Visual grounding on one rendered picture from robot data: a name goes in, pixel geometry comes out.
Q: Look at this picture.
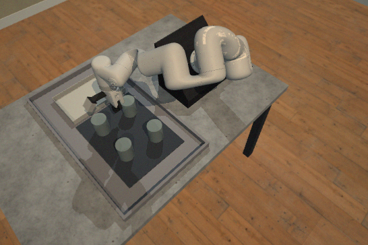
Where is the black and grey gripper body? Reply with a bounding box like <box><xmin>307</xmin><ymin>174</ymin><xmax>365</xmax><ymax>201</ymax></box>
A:
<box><xmin>103</xmin><ymin>87</ymin><xmax>125</xmax><ymax>108</ymax></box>

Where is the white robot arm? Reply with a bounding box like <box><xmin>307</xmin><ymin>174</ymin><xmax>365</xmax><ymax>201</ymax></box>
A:
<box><xmin>91</xmin><ymin>26</ymin><xmax>253</xmax><ymax>92</ymax></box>

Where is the clear glass jar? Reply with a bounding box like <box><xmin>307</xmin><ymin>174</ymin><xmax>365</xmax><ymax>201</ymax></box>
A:
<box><xmin>146</xmin><ymin>119</ymin><xmax>164</xmax><ymax>143</ymax></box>
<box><xmin>115</xmin><ymin>137</ymin><xmax>135</xmax><ymax>162</ymax></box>
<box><xmin>91</xmin><ymin>113</ymin><xmax>111</xmax><ymax>137</ymax></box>
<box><xmin>121</xmin><ymin>95</ymin><xmax>137</xmax><ymax>118</ymax></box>

